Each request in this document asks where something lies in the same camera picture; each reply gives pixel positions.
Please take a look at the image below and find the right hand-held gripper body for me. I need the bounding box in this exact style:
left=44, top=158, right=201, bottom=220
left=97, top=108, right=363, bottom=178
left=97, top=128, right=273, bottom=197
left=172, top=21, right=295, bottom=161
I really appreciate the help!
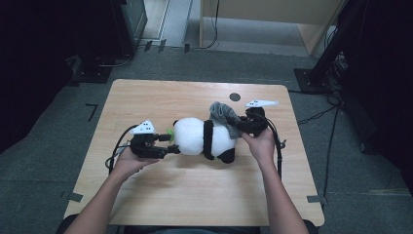
left=241, top=98, right=280, bottom=137

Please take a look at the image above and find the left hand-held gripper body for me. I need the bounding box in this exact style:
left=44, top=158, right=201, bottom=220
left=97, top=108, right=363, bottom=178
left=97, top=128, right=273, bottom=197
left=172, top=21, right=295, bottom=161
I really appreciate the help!
left=129, top=119, right=164, bottom=160

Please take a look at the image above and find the grey speckled knitted cloth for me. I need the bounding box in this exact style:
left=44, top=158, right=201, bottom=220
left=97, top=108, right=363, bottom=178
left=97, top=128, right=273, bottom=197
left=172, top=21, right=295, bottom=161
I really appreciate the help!
left=208, top=100, right=244, bottom=140

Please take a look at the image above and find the black and white panda plush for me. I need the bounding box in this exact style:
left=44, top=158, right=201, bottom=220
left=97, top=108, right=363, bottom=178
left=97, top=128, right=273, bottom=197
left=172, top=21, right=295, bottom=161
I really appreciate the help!
left=166, top=116, right=239, bottom=165

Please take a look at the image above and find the person's left hand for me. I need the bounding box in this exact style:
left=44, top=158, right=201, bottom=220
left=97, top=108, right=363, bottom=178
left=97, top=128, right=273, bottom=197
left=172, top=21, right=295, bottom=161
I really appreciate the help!
left=111, top=147, right=161, bottom=183

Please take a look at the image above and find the person's right hand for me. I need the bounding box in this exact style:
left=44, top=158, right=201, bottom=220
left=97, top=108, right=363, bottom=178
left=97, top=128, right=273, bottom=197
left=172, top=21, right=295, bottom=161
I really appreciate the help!
left=242, top=128, right=278, bottom=171

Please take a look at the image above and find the black angled floor tape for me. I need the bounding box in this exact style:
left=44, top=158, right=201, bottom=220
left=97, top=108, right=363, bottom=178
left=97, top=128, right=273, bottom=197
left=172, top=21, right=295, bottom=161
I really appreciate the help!
left=85, top=102, right=99, bottom=123

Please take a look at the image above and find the person's grey clothing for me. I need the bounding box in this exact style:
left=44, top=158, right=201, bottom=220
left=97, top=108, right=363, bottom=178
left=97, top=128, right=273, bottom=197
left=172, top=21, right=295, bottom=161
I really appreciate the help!
left=123, top=225, right=261, bottom=234

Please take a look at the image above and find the black metal stand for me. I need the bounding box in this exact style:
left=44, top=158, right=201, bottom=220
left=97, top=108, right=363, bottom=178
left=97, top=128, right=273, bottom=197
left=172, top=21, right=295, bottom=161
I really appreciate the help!
left=293, top=0, right=369, bottom=96

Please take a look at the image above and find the black chair armrest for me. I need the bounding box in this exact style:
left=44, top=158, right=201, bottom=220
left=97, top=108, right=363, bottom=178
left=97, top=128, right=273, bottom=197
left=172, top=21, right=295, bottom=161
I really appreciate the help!
left=54, top=213, right=83, bottom=234
left=301, top=218, right=319, bottom=234

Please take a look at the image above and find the light wooden cabinet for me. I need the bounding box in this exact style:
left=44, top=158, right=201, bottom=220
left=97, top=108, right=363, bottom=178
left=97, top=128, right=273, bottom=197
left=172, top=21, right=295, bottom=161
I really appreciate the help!
left=199, top=0, right=346, bottom=57

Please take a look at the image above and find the black equipment cabinet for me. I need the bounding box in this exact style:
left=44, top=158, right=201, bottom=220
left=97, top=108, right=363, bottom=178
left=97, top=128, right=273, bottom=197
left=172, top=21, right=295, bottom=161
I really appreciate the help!
left=108, top=0, right=149, bottom=60

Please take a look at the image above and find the dark curtain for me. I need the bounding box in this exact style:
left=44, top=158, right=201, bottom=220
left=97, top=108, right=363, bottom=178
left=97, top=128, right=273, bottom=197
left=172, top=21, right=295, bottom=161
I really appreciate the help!
left=337, top=0, right=413, bottom=193
left=0, top=0, right=76, bottom=154

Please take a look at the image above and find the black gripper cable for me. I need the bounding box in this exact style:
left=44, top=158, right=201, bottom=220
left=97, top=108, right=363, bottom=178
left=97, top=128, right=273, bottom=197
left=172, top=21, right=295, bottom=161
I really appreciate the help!
left=258, top=111, right=287, bottom=180
left=108, top=124, right=139, bottom=176

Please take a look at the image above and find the thin pale wire bundle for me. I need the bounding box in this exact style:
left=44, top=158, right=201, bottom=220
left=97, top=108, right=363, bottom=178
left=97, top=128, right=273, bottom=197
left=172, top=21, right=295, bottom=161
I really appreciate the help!
left=103, top=144, right=131, bottom=169

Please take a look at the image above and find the short black floor cable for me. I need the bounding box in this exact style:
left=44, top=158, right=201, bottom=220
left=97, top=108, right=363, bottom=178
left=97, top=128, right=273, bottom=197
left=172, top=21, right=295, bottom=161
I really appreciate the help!
left=296, top=104, right=339, bottom=127

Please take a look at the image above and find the long black floor cable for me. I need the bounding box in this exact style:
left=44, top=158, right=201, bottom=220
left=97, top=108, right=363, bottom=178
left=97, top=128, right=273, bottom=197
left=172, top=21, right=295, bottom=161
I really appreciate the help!
left=321, top=106, right=341, bottom=200

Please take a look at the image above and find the black stand base plate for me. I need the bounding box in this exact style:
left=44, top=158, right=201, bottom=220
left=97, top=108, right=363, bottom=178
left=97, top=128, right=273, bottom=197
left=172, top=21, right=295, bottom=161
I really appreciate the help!
left=71, top=65, right=114, bottom=85

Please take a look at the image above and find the black looped floor cable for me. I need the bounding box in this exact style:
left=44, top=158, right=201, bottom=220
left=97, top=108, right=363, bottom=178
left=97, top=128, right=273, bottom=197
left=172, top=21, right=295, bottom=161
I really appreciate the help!
left=94, top=53, right=134, bottom=68

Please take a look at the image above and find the tangled cable bundle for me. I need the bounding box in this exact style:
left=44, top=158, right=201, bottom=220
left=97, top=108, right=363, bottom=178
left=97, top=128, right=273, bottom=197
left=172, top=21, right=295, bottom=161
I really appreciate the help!
left=323, top=51, right=349, bottom=105

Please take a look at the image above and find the black hanging cable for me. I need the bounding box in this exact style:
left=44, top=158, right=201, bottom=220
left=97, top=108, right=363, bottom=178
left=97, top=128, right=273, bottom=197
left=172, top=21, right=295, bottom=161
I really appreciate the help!
left=194, top=0, right=221, bottom=51

